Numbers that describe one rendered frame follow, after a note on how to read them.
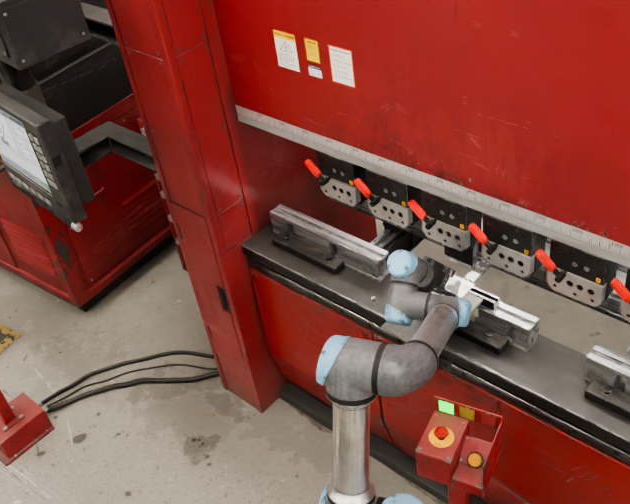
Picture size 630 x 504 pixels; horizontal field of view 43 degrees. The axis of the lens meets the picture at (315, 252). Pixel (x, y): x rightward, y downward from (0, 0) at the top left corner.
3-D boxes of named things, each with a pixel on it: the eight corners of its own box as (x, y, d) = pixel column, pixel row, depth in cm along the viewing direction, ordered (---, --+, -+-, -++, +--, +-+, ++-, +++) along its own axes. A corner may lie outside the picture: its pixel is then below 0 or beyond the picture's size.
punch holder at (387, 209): (369, 214, 245) (365, 169, 235) (386, 200, 250) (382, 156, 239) (409, 230, 237) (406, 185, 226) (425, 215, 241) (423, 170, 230)
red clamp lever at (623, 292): (612, 282, 189) (639, 313, 189) (620, 272, 191) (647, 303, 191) (607, 284, 190) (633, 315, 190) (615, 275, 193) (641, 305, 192)
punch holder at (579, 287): (546, 287, 211) (550, 239, 200) (562, 270, 215) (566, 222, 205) (599, 310, 202) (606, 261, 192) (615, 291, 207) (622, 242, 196)
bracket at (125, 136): (62, 165, 298) (55, 149, 293) (113, 135, 310) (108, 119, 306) (126, 199, 275) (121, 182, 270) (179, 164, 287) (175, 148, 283)
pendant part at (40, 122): (8, 178, 276) (-34, 85, 253) (38, 162, 282) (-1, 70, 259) (74, 226, 249) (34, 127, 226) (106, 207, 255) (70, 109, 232)
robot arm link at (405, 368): (429, 365, 163) (473, 287, 207) (378, 356, 167) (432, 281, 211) (426, 415, 167) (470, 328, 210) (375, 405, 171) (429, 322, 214)
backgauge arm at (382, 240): (356, 276, 289) (353, 247, 280) (456, 188, 322) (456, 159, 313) (374, 285, 284) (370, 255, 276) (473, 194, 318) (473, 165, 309)
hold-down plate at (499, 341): (416, 315, 251) (416, 308, 249) (426, 305, 254) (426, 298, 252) (499, 356, 234) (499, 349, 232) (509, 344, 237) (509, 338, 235)
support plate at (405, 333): (380, 329, 233) (380, 326, 232) (433, 278, 246) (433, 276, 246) (431, 355, 222) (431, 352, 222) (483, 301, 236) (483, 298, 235)
